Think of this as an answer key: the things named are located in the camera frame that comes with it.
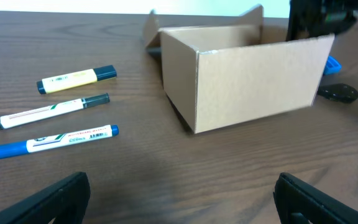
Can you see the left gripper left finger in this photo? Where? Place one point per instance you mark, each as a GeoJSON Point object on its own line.
{"type": "Point", "coordinates": [62, 202]}

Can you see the yellow highlighter marker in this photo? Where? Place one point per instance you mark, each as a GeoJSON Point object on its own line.
{"type": "Point", "coordinates": [75, 79]}

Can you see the black tape dispenser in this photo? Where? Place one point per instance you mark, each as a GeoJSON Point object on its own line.
{"type": "Point", "coordinates": [338, 92]}

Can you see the blue plastic holder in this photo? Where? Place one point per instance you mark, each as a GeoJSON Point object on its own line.
{"type": "Point", "coordinates": [332, 66]}

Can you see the cardboard box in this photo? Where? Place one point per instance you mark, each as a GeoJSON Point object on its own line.
{"type": "Point", "coordinates": [217, 76]}

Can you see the black cap whiteboard marker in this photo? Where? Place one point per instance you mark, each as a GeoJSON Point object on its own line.
{"type": "Point", "coordinates": [19, 119]}

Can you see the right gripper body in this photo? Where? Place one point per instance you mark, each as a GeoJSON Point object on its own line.
{"type": "Point", "coordinates": [320, 17]}

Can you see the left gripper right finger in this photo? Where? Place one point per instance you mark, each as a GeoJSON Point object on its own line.
{"type": "Point", "coordinates": [299, 202]}

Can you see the blue whiteboard marker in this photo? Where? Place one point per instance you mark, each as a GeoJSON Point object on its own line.
{"type": "Point", "coordinates": [56, 141]}

